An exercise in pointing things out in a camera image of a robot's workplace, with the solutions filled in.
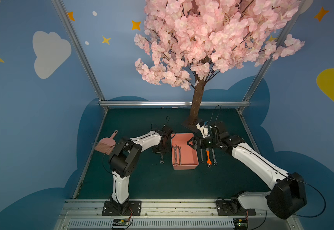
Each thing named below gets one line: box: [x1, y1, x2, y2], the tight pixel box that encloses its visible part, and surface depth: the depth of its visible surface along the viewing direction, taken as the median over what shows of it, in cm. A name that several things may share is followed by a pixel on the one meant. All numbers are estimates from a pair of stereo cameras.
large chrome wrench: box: [172, 144, 179, 166], surface depth 97 cm
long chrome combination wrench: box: [211, 148, 218, 166], surface depth 93 cm
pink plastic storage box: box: [170, 133, 199, 171], surface depth 95 cm
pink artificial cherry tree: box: [134, 0, 306, 127], surface depth 55 cm
